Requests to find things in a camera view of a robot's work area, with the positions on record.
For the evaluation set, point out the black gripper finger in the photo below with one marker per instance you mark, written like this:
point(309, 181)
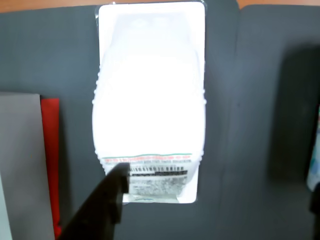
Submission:
point(100, 210)
point(316, 205)

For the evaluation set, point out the white packaged sandwich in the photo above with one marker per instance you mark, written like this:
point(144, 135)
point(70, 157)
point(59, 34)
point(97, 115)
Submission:
point(150, 100)

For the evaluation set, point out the blue white drink can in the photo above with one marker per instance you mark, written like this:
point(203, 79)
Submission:
point(314, 160)

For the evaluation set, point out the red paper sheet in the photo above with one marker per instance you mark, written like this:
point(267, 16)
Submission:
point(51, 155)

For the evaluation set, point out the gray paper box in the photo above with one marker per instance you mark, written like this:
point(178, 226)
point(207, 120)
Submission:
point(22, 162)

